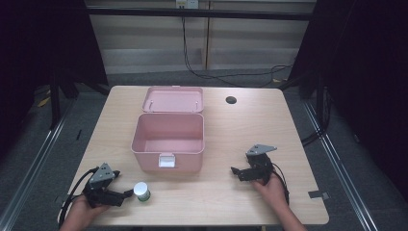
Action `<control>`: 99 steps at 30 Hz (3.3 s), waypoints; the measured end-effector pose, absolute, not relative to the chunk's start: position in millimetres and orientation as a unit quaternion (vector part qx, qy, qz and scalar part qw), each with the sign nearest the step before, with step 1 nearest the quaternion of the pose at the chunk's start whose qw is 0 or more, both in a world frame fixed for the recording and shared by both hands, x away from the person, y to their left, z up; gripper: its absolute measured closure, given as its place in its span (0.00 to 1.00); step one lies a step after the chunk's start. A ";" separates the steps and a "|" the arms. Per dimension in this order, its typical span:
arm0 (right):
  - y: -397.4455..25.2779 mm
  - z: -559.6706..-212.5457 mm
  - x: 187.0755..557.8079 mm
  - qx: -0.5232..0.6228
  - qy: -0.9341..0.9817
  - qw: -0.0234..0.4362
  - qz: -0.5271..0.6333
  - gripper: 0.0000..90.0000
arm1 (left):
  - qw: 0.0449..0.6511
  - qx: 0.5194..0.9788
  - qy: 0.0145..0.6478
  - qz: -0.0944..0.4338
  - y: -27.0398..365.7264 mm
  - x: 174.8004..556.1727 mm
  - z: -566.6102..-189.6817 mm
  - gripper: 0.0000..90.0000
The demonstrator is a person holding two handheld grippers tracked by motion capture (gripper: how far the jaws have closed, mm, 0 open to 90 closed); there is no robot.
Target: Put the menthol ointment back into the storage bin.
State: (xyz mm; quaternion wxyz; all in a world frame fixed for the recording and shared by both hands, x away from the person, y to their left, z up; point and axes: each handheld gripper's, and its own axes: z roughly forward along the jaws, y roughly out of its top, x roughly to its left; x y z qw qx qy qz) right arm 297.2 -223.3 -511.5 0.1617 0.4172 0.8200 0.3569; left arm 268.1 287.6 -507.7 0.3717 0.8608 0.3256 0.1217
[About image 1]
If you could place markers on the white wall outlet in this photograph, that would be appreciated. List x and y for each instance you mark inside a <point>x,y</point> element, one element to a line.
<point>187,4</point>

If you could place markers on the metal floor rail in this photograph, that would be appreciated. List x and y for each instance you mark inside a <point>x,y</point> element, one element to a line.
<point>35,160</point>
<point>340,166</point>

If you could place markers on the yellow floor tape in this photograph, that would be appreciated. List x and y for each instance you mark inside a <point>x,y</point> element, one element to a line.
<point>43,102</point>

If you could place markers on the person's left hand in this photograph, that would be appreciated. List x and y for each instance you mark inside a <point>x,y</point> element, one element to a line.
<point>80,210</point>

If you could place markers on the black curtain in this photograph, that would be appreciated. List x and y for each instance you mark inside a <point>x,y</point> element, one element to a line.
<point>365,80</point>
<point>41,48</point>

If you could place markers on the small white-capped green bottle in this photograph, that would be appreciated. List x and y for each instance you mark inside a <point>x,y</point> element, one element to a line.
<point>141,191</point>

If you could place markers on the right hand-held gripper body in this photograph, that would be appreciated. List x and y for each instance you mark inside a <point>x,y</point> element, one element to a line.
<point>258,166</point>

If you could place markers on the grey tape strip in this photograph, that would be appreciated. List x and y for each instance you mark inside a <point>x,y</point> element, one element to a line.
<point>319,194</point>

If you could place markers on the round black table grommet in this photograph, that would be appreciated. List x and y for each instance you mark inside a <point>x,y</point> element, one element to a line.
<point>231,100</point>

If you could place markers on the black horizontal bar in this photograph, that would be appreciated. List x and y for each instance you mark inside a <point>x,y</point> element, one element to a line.
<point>198,13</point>

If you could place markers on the pink storage box with lid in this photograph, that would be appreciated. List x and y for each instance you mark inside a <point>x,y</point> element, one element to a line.
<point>168,134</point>

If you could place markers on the person's right hand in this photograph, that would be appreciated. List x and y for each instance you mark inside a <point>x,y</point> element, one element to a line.
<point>272,192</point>

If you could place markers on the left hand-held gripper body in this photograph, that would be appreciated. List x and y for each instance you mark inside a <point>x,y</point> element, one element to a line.
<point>102,174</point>

